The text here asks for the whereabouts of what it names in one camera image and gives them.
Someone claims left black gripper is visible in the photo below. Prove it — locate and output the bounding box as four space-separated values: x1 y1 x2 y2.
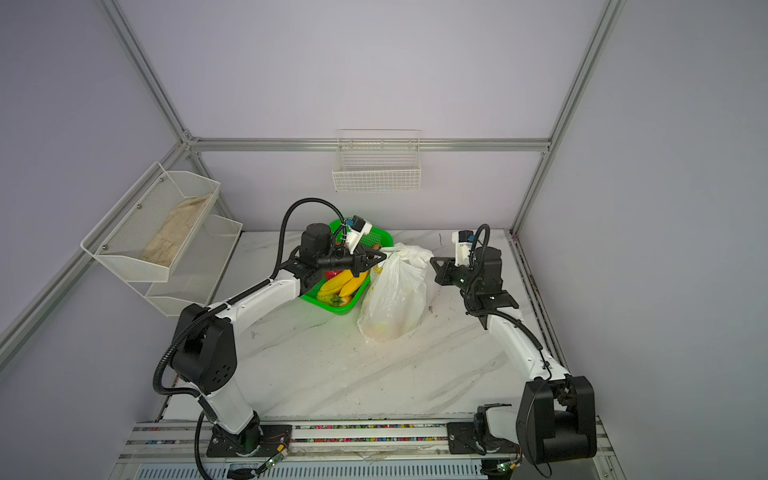
319 243 386 277

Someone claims white lemon print plastic bag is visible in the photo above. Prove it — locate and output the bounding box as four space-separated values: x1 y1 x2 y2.
357 243 439 343

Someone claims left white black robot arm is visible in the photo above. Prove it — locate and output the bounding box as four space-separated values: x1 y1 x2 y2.
167 216 386 457

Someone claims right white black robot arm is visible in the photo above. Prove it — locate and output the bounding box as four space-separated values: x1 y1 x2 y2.
430 243 597 465

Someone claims green plastic basket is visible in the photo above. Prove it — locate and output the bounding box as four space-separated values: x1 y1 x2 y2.
301 227 394 315

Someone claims lower yellow banana bunch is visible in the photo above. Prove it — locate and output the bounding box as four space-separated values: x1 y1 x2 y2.
316 270 368 308

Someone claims lower white mesh shelf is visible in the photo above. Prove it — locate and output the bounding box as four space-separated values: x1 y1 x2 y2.
144 214 242 317

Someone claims white mesh shelf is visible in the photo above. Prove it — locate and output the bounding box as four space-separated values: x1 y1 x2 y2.
80 162 220 283
144 214 242 317

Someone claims beige cloth in shelf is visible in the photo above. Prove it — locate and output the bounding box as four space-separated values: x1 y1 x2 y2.
140 194 212 267

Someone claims upper white mesh shelf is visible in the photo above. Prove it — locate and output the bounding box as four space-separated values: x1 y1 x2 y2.
80 162 220 283

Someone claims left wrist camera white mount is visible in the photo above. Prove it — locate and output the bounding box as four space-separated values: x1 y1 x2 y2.
344 215 373 253

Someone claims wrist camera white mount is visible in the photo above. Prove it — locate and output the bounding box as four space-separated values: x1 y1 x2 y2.
451 230 475 267
344 215 373 253

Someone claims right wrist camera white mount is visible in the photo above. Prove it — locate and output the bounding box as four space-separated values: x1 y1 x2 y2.
451 230 475 267

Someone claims white wire wall basket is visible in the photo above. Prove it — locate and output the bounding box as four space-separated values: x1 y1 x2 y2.
332 129 422 194

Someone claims left black corrugated cable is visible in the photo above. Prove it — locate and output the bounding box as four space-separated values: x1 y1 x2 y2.
152 197 347 480

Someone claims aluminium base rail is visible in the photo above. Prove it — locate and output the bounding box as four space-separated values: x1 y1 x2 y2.
109 419 625 479

